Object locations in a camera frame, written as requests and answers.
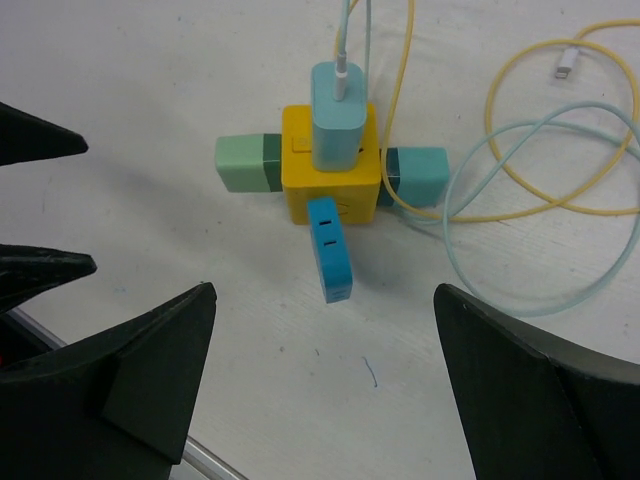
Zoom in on yellow cube power socket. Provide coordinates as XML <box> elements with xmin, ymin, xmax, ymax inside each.
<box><xmin>281</xmin><ymin>104</ymin><xmax>381</xmax><ymax>225</ymax></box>

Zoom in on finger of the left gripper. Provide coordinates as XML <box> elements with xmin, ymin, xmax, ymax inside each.
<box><xmin>1</xmin><ymin>244</ymin><xmax>97</xmax><ymax>314</ymax></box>
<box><xmin>1</xmin><ymin>103</ymin><xmax>88</xmax><ymax>166</ymax></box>

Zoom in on light teal usb charger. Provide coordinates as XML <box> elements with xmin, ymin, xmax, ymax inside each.
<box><xmin>311</xmin><ymin>62</ymin><xmax>367</xmax><ymax>172</ymax></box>

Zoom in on teal plug adapter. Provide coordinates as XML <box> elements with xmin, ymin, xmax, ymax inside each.
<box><xmin>386</xmin><ymin>147</ymin><xmax>450</xmax><ymax>208</ymax></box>

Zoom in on green plug adapter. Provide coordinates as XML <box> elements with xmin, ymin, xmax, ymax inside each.
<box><xmin>214</xmin><ymin>133</ymin><xmax>282</xmax><ymax>193</ymax></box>

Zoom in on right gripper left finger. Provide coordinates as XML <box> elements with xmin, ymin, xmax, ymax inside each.
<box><xmin>1</xmin><ymin>283</ymin><xmax>217</xmax><ymax>479</ymax></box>

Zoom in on yellow charging cable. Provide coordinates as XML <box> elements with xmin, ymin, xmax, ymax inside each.
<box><xmin>333</xmin><ymin>0</ymin><xmax>640</xmax><ymax>224</ymax></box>

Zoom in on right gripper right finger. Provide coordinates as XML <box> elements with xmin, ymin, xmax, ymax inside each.
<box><xmin>433</xmin><ymin>284</ymin><xmax>639</xmax><ymax>479</ymax></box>

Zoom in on blue plug adapter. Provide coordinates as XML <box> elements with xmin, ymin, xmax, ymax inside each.
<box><xmin>307</xmin><ymin>197</ymin><xmax>353</xmax><ymax>304</ymax></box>

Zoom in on light teal charging cable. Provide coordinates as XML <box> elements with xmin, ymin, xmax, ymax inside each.
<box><xmin>337</xmin><ymin>0</ymin><xmax>640</xmax><ymax>318</ymax></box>

